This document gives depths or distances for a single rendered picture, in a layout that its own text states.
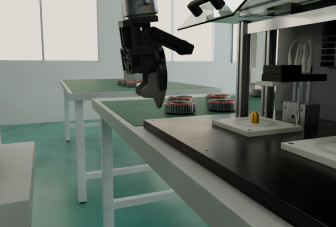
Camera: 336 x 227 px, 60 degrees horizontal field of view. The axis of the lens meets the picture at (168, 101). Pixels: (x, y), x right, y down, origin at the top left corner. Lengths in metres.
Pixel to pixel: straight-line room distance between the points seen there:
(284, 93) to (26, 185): 0.80
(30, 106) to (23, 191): 4.65
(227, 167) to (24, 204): 0.28
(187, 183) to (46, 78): 4.65
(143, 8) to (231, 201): 0.42
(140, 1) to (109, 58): 4.51
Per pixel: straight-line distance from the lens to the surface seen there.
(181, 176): 0.50
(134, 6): 0.64
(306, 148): 0.54
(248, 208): 0.39
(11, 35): 5.09
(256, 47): 1.81
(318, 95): 0.93
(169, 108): 1.01
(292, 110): 0.82
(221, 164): 0.46
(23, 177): 0.52
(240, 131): 0.66
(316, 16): 0.74
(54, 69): 5.04
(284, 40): 1.03
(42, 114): 5.11
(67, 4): 5.14
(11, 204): 0.44
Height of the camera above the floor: 0.92
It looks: 7 degrees down
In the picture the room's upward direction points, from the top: straight up
